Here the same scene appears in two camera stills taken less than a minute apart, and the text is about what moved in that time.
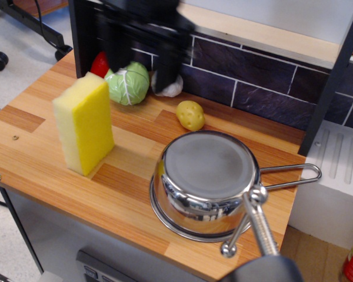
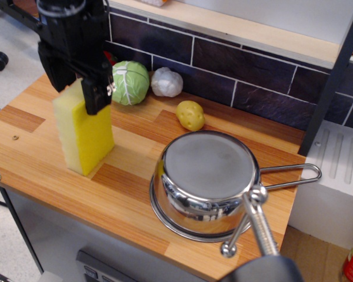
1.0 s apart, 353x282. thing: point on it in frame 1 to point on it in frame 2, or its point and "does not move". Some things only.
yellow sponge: (83, 113) does not move
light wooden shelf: (263, 36) does not move
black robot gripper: (155, 31) to (72, 41)
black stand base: (32, 22) does not move
